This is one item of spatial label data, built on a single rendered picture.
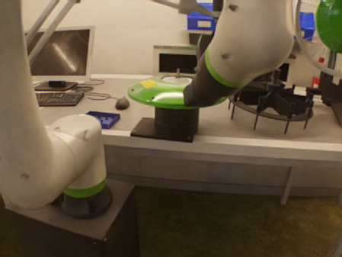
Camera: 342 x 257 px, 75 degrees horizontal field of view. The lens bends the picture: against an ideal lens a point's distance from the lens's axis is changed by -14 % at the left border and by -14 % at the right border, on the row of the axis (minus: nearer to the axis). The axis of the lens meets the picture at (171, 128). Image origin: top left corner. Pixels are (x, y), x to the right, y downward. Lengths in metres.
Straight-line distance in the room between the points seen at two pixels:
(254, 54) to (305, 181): 1.94
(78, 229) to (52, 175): 0.21
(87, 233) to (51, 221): 0.11
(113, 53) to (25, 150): 1.39
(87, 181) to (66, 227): 0.13
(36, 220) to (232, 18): 0.65
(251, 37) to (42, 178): 0.41
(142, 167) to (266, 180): 1.00
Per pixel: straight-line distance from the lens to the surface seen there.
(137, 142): 0.83
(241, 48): 0.32
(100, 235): 0.65
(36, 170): 0.48
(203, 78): 0.44
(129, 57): 1.76
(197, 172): 2.00
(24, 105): 0.46
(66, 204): 0.71
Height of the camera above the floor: 1.27
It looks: 24 degrees down
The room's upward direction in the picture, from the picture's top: 2 degrees clockwise
